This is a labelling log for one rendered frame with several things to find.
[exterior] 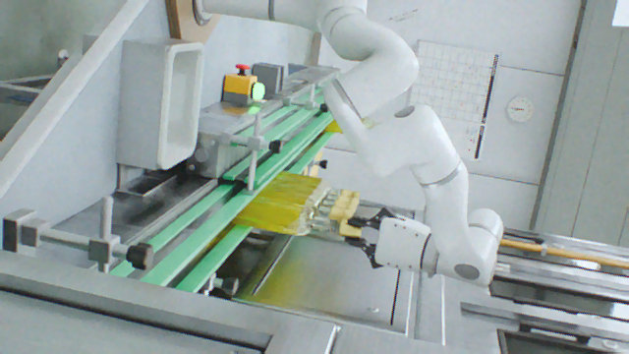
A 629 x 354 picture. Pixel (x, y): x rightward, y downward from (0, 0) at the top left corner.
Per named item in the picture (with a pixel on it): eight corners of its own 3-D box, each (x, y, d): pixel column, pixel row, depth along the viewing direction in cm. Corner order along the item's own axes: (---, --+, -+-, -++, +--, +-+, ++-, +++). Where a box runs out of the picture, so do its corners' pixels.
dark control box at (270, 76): (249, 89, 201) (275, 93, 200) (252, 63, 199) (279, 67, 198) (256, 87, 209) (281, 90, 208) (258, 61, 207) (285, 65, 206)
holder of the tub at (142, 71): (113, 191, 120) (152, 199, 119) (123, 39, 113) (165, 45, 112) (151, 170, 136) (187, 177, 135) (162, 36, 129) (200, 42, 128)
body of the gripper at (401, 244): (432, 270, 136) (381, 255, 140) (442, 223, 133) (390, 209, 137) (423, 282, 129) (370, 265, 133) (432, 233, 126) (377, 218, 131)
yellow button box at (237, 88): (220, 100, 175) (247, 104, 173) (223, 72, 173) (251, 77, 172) (228, 97, 181) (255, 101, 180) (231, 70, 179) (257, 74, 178)
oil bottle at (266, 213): (211, 219, 140) (310, 239, 137) (213, 194, 138) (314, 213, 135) (219, 211, 145) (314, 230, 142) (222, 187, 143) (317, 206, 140)
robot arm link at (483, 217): (495, 245, 116) (508, 208, 122) (438, 229, 120) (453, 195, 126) (487, 297, 126) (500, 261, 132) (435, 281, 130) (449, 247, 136)
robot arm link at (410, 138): (437, 132, 126) (371, 174, 128) (383, 39, 118) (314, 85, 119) (467, 164, 111) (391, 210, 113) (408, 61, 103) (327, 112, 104)
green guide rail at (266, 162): (221, 179, 140) (257, 186, 139) (222, 174, 140) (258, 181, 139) (339, 90, 308) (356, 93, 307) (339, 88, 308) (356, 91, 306)
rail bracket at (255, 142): (214, 189, 136) (273, 200, 135) (223, 108, 132) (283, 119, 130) (219, 185, 139) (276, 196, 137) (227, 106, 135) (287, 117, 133)
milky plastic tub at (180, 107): (116, 164, 118) (161, 173, 117) (125, 38, 113) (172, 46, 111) (155, 146, 135) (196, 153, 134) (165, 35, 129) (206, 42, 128)
